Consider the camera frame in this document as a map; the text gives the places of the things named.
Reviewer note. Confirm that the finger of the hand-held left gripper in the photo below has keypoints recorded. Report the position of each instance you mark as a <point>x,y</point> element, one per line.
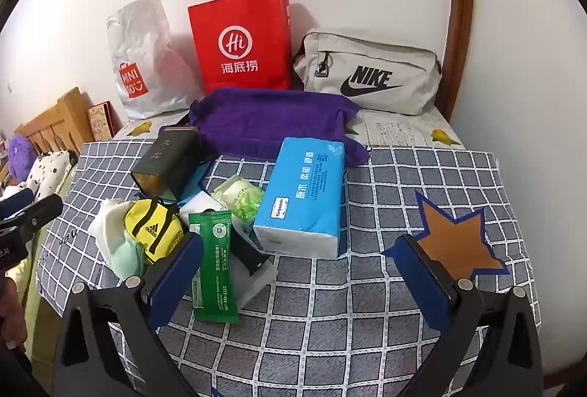
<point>41,211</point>
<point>18,197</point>

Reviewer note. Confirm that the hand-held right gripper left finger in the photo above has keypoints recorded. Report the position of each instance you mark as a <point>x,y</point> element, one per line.
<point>179,278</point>

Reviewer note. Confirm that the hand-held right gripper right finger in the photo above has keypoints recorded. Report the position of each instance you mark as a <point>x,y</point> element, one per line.
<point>424,282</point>

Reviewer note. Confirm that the green sachet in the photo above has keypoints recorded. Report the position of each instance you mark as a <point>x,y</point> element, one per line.
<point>215,268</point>

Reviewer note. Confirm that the mint green cloth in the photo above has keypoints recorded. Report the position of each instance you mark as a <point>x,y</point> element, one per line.
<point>126,262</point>

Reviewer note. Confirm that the yellow mini bag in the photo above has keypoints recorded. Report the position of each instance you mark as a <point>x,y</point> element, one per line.
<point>151,227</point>

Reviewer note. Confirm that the white glove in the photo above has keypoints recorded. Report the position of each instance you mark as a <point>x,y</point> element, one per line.
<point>108,227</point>

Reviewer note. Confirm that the green pocket tissue packet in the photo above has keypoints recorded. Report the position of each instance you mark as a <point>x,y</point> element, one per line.
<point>238,200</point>

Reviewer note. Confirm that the person's left hand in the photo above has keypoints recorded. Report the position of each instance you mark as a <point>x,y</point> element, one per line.
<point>9,310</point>

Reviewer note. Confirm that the white dotted pillow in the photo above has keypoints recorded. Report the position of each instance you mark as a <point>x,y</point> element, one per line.
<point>46,170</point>

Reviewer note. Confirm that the purple plush toy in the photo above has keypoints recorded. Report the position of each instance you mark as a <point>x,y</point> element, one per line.
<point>20,154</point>

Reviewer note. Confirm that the black rectangular case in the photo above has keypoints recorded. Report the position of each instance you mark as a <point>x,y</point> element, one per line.
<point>245,252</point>

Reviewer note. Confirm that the blue booklet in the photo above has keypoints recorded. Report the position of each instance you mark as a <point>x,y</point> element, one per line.
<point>199,181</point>

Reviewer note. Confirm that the wooden bed headboard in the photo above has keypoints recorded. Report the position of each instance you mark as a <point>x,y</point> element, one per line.
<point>69,113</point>

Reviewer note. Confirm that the patterned red box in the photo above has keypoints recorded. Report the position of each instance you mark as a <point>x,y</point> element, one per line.
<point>103,122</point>

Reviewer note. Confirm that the dark tin box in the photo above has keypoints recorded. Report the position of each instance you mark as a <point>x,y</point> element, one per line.
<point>169,158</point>

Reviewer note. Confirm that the grey checked blanket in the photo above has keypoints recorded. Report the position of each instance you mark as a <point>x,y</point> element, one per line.
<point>298,355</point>

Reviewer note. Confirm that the blue tissue pack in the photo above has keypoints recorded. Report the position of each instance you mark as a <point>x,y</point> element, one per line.
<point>298,200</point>

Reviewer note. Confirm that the purple towel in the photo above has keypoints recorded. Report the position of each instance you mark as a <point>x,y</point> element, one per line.
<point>257,122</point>

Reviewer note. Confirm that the white plastic shopping bag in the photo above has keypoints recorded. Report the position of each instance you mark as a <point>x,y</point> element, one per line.
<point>142,48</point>

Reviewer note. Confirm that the grey waist bag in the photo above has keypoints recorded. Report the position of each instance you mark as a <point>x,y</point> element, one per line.
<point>367,53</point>

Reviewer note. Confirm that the red paper shopping bag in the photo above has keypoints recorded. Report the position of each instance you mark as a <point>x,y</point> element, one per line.
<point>238,26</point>

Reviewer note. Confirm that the brown wooden door frame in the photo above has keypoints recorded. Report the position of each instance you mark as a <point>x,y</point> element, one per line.
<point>461,12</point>

